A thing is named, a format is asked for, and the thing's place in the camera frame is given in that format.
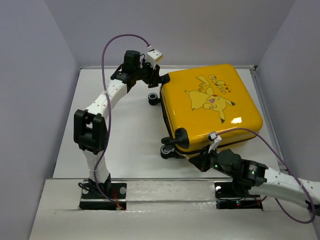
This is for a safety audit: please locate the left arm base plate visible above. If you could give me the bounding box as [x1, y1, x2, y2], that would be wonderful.
[78, 181, 127, 211]

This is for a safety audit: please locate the silver front rail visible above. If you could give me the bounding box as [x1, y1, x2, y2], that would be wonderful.
[51, 177, 232, 182]

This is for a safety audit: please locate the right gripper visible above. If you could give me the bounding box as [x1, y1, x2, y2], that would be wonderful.
[188, 144, 236, 178]

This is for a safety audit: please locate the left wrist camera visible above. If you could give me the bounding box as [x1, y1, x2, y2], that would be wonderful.
[145, 49, 164, 68]

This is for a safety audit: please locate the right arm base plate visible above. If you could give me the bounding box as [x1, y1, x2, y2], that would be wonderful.
[214, 181, 263, 210]

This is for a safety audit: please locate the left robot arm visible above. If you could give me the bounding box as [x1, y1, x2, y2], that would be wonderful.
[73, 49, 163, 199]

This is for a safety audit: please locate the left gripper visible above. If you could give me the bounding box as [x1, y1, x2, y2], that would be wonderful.
[134, 58, 162, 87]

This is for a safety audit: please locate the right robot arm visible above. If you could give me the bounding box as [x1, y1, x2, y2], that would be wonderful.
[188, 147, 320, 217]

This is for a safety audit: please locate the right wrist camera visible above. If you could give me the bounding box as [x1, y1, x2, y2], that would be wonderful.
[208, 131, 222, 153]

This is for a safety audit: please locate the yellow hard-shell suitcase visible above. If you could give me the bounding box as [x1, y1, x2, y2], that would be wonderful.
[148, 64, 263, 159]

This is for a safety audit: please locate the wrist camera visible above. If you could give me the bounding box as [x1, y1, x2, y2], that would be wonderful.
[208, 131, 222, 153]
[145, 49, 164, 68]

